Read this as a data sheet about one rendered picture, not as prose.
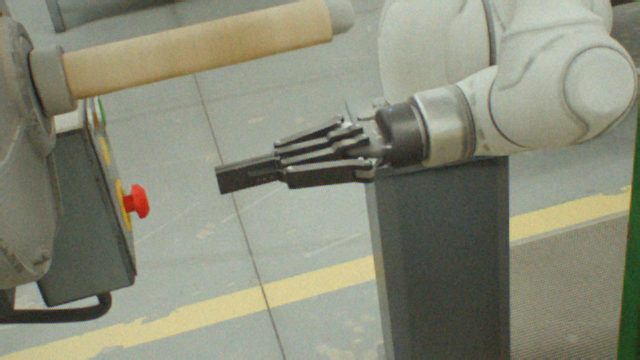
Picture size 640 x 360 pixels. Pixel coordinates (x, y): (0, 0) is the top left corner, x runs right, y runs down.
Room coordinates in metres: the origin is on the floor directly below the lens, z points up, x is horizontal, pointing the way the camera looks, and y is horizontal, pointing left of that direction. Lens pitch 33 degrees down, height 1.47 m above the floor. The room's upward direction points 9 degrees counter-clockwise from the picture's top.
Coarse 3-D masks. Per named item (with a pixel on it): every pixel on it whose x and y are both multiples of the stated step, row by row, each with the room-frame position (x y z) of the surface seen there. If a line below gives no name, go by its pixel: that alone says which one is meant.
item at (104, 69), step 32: (320, 0) 0.55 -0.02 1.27; (192, 32) 0.53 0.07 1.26; (224, 32) 0.53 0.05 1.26; (256, 32) 0.53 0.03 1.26; (288, 32) 0.53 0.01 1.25; (320, 32) 0.53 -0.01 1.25; (64, 64) 0.51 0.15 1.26; (96, 64) 0.51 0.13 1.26; (128, 64) 0.51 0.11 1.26; (160, 64) 0.51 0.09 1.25; (192, 64) 0.52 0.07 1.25; (224, 64) 0.53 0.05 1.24
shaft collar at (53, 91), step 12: (48, 48) 0.52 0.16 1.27; (60, 48) 0.52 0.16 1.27; (36, 60) 0.51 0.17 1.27; (48, 60) 0.51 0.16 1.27; (60, 60) 0.51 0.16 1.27; (36, 72) 0.50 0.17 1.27; (48, 72) 0.50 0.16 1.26; (60, 72) 0.50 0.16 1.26; (36, 84) 0.50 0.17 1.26; (48, 84) 0.50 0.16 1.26; (60, 84) 0.50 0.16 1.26; (48, 96) 0.49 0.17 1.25; (60, 96) 0.50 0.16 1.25; (72, 96) 0.50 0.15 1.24; (48, 108) 0.50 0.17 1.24; (60, 108) 0.50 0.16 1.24; (72, 108) 0.50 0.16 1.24
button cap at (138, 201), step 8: (136, 184) 0.79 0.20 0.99; (136, 192) 0.78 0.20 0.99; (144, 192) 0.78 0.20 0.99; (128, 200) 0.78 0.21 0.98; (136, 200) 0.77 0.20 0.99; (144, 200) 0.77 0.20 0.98; (128, 208) 0.77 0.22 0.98; (136, 208) 0.77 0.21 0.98; (144, 208) 0.77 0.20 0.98; (144, 216) 0.77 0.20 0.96
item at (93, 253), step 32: (96, 96) 0.83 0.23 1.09; (64, 128) 0.70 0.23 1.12; (64, 160) 0.70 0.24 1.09; (96, 160) 0.71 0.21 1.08; (64, 192) 0.70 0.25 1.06; (96, 192) 0.70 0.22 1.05; (64, 224) 0.69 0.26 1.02; (96, 224) 0.70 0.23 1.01; (128, 224) 0.75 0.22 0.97; (64, 256) 0.69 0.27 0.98; (96, 256) 0.70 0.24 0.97; (128, 256) 0.71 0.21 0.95; (64, 288) 0.69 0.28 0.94; (96, 288) 0.70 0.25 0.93; (0, 320) 0.67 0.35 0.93; (32, 320) 0.69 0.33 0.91; (64, 320) 0.71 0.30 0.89
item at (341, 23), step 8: (336, 0) 0.55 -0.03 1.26; (344, 0) 0.55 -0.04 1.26; (328, 8) 0.54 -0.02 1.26; (336, 8) 0.54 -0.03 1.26; (344, 8) 0.54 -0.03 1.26; (352, 8) 0.55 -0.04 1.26; (336, 16) 0.54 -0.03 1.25; (344, 16) 0.54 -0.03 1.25; (352, 16) 0.54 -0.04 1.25; (336, 24) 0.54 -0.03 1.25; (344, 24) 0.54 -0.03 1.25; (352, 24) 0.55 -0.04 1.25; (336, 32) 0.54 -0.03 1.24
